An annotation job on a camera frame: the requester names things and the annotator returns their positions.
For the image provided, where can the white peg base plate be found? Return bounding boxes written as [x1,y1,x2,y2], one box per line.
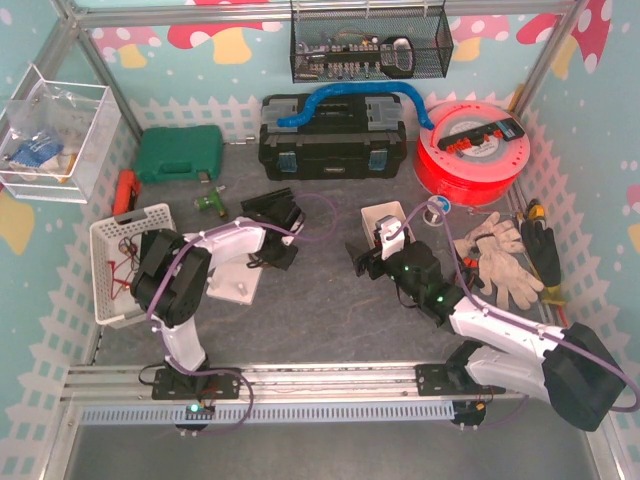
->
[206,255,262,305]

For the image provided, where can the black aluminium extrusion profile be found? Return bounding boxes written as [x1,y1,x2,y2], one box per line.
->
[241,187,302,224]

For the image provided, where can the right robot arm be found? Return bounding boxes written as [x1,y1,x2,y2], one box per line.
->
[345,241,628,432]

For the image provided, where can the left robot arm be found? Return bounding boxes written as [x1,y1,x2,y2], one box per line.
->
[130,200,305,376]

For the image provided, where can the white spring box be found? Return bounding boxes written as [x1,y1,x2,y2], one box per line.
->
[360,201,406,248]

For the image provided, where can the green small motor part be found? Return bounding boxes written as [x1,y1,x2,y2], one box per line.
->
[194,185,228,219]

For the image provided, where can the black toolbox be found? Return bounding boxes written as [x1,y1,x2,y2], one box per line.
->
[258,93,407,181]

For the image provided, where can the white work glove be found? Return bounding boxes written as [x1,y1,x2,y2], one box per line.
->
[454,211,544,310]

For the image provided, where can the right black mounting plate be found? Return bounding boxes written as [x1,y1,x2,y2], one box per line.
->
[414,363,506,397]

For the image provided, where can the black mounting plate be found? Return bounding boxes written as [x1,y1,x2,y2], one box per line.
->
[414,363,506,397]
[151,366,241,401]

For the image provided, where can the green plastic case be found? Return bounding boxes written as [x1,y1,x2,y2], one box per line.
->
[133,125,224,184]

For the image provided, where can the red filament spool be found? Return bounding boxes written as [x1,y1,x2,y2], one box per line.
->
[413,100,531,206]

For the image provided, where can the white perforated basket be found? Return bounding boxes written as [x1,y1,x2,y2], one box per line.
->
[90,203,175,329]

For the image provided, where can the black work glove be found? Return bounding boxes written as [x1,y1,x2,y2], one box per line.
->
[521,220,561,287]

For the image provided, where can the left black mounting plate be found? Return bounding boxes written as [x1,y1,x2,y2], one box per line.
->
[151,366,241,401]

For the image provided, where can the black red terminal strip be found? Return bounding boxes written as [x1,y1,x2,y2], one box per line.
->
[437,117,525,154]

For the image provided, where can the blue white cloth glove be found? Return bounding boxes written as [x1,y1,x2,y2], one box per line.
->
[9,131,64,171]

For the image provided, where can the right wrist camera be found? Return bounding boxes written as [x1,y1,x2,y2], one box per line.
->
[376,215,406,261]

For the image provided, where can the solder wire spool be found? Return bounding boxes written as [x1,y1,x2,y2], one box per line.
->
[422,195,451,227]

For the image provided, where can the red handled pliers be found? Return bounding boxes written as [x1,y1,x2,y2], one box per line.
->
[458,257,485,290]

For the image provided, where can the grey slotted cable duct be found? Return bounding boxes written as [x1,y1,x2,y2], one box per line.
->
[80,400,455,426]

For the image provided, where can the blue corrugated hose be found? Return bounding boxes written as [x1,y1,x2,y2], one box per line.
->
[277,82,435,131]

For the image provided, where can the orange handled tool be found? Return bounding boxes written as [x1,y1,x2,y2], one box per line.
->
[112,169,140,216]

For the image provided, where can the black wire mesh basket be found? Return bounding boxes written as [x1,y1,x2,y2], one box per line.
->
[290,6,454,83]

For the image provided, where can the clear acrylic wall box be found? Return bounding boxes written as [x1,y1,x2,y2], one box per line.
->
[1,65,121,204]

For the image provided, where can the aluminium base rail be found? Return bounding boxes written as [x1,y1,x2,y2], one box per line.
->
[62,349,549,402]

